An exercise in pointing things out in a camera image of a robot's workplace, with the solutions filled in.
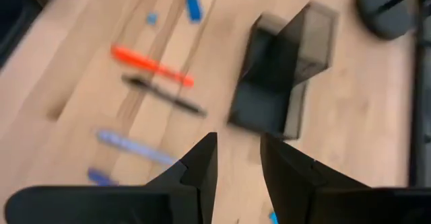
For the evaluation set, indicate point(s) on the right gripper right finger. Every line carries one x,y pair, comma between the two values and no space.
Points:
296,190

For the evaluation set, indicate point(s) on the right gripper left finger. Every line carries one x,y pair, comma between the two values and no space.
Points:
198,183

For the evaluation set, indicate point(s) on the cyan sticky note pad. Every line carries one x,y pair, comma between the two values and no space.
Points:
273,218

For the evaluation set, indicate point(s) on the translucent purple pen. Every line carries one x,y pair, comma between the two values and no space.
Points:
134,146

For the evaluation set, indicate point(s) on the black pen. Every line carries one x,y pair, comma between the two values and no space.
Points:
161,94

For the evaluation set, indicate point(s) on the dark blue pen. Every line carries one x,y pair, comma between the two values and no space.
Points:
101,177

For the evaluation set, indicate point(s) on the orange highlighter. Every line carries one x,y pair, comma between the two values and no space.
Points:
148,64

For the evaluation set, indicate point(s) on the blue rectangular eraser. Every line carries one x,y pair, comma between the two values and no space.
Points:
194,8

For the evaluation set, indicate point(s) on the black mesh desk organizer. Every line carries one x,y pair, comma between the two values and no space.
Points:
269,82

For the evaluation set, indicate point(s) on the black round stand base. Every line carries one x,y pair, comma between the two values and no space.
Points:
380,12

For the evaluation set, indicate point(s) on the black table frame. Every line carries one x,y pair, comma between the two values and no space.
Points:
417,116

